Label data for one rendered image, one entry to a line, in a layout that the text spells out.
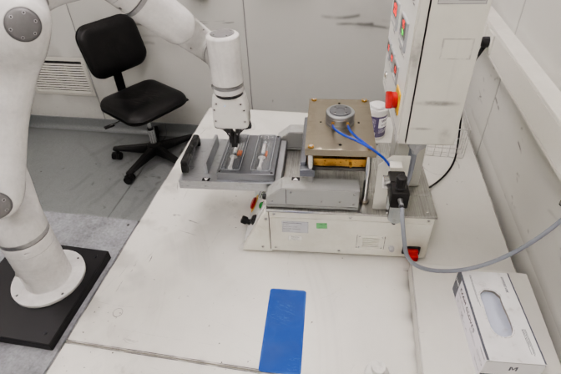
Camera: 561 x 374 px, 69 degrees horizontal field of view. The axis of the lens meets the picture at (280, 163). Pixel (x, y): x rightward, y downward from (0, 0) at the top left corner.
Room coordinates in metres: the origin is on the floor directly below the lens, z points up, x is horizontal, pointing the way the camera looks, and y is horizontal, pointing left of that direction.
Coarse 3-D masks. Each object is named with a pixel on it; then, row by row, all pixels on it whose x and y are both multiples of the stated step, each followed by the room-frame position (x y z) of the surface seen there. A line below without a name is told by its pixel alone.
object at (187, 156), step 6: (192, 138) 1.08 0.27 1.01; (198, 138) 1.08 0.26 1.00; (192, 144) 1.04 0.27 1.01; (198, 144) 1.09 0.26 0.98; (186, 150) 1.01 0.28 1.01; (192, 150) 1.02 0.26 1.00; (186, 156) 0.98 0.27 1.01; (180, 162) 0.96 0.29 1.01; (186, 162) 0.96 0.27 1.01; (186, 168) 0.95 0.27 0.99
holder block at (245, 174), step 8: (256, 136) 1.09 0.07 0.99; (280, 136) 1.09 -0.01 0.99; (248, 144) 1.05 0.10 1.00; (224, 152) 1.01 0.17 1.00; (248, 152) 1.01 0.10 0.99; (248, 160) 0.97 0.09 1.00; (272, 160) 0.96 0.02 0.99; (240, 168) 0.93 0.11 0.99; (248, 168) 0.93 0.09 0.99; (272, 168) 0.93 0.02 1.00; (224, 176) 0.91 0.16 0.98; (232, 176) 0.91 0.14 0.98; (240, 176) 0.91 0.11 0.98; (248, 176) 0.90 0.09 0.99; (256, 176) 0.90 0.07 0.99; (264, 176) 0.90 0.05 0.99; (272, 176) 0.90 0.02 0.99
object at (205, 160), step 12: (204, 144) 1.10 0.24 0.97; (216, 144) 1.06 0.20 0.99; (192, 156) 1.03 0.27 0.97; (204, 156) 1.03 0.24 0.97; (216, 156) 1.03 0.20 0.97; (192, 168) 0.97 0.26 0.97; (204, 168) 0.95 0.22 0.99; (216, 168) 0.97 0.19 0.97; (276, 168) 0.96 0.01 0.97; (180, 180) 0.92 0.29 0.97; (192, 180) 0.92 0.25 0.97; (216, 180) 0.91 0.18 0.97; (228, 180) 0.91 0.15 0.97; (240, 180) 0.91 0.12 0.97; (276, 180) 0.90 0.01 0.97
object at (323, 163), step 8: (320, 160) 0.88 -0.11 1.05; (328, 160) 0.87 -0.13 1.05; (336, 160) 0.87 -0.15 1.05; (344, 160) 0.87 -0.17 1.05; (352, 160) 0.87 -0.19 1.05; (360, 160) 0.86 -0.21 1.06; (320, 168) 0.88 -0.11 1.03; (328, 168) 0.87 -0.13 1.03; (336, 168) 0.87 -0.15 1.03; (344, 168) 0.87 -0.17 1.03; (352, 168) 0.87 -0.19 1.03; (360, 168) 0.86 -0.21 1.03
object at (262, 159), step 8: (264, 136) 1.08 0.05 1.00; (272, 136) 1.08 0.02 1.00; (264, 144) 1.03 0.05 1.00; (272, 144) 1.03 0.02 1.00; (256, 152) 0.99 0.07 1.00; (264, 152) 0.99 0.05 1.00; (272, 152) 0.99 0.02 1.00; (256, 160) 0.95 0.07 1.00; (264, 160) 0.95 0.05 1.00; (256, 168) 0.92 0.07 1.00; (264, 168) 0.92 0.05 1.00
